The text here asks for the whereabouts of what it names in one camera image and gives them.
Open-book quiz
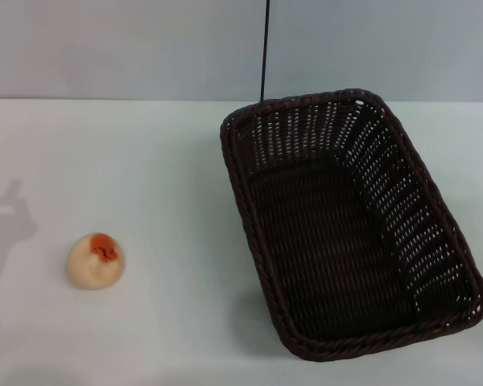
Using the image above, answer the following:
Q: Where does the black woven wicker basket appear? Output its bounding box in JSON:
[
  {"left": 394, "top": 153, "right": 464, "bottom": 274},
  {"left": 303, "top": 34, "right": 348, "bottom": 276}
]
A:
[{"left": 219, "top": 88, "right": 483, "bottom": 362}]

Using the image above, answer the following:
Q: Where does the cream steamed bun orange top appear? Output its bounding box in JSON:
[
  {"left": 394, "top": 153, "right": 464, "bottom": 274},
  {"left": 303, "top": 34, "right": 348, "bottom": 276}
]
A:
[{"left": 66, "top": 232, "right": 126, "bottom": 290}]

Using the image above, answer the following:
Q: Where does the black vertical wall strip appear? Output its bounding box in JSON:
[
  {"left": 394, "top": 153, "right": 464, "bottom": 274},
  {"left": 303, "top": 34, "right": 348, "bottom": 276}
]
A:
[{"left": 259, "top": 0, "right": 271, "bottom": 102}]

